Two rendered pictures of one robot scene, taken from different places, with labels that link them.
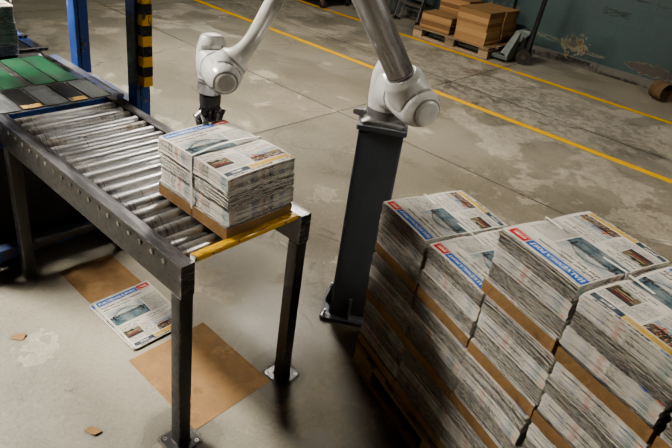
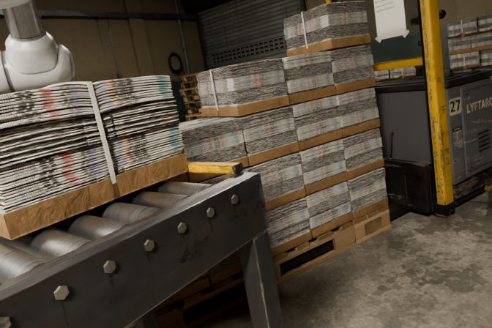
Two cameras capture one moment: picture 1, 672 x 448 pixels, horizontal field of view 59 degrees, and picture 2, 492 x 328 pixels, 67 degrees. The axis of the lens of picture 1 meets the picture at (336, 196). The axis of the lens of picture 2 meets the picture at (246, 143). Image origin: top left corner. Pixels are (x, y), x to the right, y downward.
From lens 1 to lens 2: 201 cm
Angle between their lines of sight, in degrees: 83
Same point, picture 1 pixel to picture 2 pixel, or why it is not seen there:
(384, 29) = not seen: outside the picture
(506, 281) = (250, 94)
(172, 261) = (247, 179)
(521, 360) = (278, 128)
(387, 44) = not seen: outside the picture
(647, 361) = (319, 61)
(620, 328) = (306, 57)
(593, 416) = (317, 110)
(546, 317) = (277, 88)
